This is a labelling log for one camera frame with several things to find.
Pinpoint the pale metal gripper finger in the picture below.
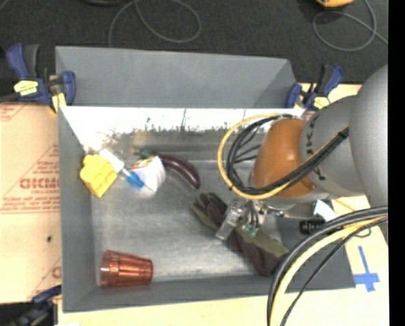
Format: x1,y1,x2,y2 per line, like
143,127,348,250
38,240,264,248
215,204,238,240
223,207,246,241

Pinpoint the grey metal bin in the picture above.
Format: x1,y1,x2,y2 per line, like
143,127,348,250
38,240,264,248
54,45,356,312

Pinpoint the purple toy eggplant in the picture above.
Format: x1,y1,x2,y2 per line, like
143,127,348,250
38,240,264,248
136,147,201,191

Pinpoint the white printed pouch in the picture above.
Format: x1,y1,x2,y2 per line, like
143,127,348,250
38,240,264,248
130,154,168,197

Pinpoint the red-brown ribbed cup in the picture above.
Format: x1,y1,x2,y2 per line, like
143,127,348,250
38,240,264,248
99,249,155,289

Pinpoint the white tube with blue cap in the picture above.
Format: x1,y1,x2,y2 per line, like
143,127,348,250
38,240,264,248
98,148,145,188

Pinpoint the yellow toy block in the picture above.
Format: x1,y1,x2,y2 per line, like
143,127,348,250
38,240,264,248
79,153,119,198

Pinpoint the brown cardboard board red print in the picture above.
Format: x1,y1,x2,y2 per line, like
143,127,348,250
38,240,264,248
0,101,64,306

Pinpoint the black cylinder on white bracket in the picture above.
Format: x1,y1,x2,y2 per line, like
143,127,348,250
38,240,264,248
299,198,337,236

